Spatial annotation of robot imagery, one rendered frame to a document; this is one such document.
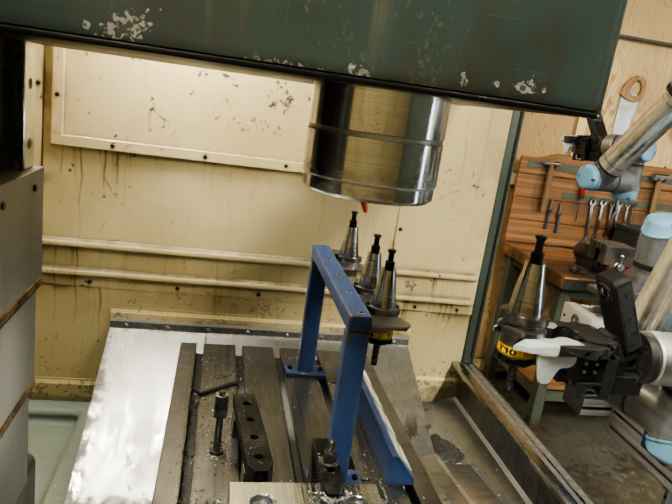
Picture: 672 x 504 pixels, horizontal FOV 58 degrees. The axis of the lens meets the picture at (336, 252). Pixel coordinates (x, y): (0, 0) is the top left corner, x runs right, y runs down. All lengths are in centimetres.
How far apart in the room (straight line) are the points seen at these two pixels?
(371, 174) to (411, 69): 12
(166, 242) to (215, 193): 20
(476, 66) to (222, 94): 115
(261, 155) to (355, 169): 108
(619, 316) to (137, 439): 116
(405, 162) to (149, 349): 127
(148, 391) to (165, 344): 17
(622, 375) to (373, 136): 49
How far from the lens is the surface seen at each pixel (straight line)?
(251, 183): 174
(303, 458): 123
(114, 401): 170
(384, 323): 103
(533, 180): 376
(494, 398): 187
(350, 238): 138
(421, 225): 185
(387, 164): 65
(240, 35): 59
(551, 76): 66
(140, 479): 157
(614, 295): 87
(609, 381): 90
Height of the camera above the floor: 157
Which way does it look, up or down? 14 degrees down
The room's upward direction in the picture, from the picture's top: 8 degrees clockwise
